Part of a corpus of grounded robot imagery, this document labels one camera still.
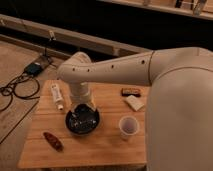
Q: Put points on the black power adapter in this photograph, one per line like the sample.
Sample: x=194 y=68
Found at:
x=33 y=69

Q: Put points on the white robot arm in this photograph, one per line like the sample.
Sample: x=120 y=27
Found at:
x=179 y=109

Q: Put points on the brown oblong object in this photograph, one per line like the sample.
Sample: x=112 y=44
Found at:
x=53 y=141

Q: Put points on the white folded cloth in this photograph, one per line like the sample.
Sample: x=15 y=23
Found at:
x=134 y=102

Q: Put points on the wooden folding table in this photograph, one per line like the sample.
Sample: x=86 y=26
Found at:
x=103 y=146

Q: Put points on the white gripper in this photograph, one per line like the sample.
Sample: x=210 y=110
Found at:
x=80 y=93

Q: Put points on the dark rectangular bar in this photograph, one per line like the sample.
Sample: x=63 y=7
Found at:
x=130 y=91

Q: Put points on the black ceramic bowl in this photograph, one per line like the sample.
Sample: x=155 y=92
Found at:
x=82 y=120

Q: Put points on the white tube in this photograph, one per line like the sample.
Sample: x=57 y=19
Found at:
x=57 y=96

